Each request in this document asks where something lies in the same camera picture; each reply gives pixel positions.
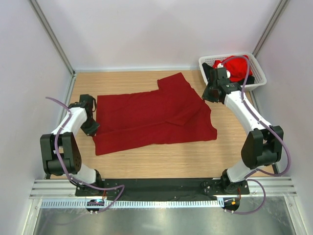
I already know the purple cable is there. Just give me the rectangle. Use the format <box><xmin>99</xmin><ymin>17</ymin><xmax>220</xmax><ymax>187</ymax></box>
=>
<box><xmin>215</xmin><ymin>56</ymin><xmax>292</xmax><ymax>216</ymax></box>
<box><xmin>45</xmin><ymin>96</ymin><xmax>125</xmax><ymax>226</ymax></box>

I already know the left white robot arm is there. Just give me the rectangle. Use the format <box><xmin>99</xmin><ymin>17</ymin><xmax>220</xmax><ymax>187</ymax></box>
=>
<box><xmin>40</xmin><ymin>94</ymin><xmax>104</xmax><ymax>196</ymax></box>

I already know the white plastic basket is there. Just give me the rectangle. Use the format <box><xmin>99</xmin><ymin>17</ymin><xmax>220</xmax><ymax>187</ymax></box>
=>
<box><xmin>198</xmin><ymin>52</ymin><xmax>267</xmax><ymax>92</ymax></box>

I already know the bright red shirt in basket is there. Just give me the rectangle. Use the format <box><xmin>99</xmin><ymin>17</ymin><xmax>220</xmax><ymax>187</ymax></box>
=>
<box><xmin>213</xmin><ymin>55</ymin><xmax>247</xmax><ymax>85</ymax></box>

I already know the aluminium front frame rail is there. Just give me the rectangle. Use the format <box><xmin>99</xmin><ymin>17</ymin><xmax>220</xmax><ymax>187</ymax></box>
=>
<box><xmin>29</xmin><ymin>177</ymin><xmax>297</xmax><ymax>199</ymax></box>

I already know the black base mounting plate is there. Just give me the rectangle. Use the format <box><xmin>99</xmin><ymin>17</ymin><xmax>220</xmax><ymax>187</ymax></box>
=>
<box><xmin>74</xmin><ymin>177</ymin><xmax>250</xmax><ymax>202</ymax></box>

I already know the black shirt in basket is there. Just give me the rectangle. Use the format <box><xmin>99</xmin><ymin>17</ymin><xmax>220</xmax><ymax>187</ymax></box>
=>
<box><xmin>201</xmin><ymin>62</ymin><xmax>255</xmax><ymax>89</ymax></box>

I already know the left aluminium corner post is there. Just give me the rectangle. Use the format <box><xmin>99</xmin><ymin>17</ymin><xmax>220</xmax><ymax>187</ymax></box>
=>
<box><xmin>28</xmin><ymin>0</ymin><xmax>75</xmax><ymax>76</ymax></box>

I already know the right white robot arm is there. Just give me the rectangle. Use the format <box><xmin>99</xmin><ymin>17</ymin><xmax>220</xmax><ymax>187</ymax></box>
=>
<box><xmin>202</xmin><ymin>67</ymin><xmax>284</xmax><ymax>194</ymax></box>

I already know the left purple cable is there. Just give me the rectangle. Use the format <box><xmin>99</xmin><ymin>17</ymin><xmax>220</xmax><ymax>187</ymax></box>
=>
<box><xmin>45</xmin><ymin>96</ymin><xmax>125</xmax><ymax>226</ymax></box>

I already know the white slotted cable duct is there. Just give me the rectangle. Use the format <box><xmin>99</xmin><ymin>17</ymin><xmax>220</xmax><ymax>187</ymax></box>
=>
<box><xmin>41</xmin><ymin>198</ymin><xmax>224</xmax><ymax>209</ymax></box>

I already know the right aluminium corner post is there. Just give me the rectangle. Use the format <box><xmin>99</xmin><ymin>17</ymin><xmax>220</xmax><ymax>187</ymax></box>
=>
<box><xmin>252</xmin><ymin>0</ymin><xmax>290</xmax><ymax>57</ymax></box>

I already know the dark red t-shirt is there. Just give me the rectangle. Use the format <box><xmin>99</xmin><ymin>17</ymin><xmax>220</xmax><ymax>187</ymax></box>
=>
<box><xmin>93</xmin><ymin>72</ymin><xmax>218</xmax><ymax>156</ymax></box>

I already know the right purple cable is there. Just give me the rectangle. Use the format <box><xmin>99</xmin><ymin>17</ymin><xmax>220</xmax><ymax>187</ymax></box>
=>
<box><xmin>215</xmin><ymin>56</ymin><xmax>292</xmax><ymax>216</ymax></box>

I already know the aluminium corner post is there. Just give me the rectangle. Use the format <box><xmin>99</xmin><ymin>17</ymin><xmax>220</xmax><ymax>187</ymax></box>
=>
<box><xmin>252</xmin><ymin>0</ymin><xmax>290</xmax><ymax>57</ymax></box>
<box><xmin>28</xmin><ymin>0</ymin><xmax>75</xmax><ymax>76</ymax></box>

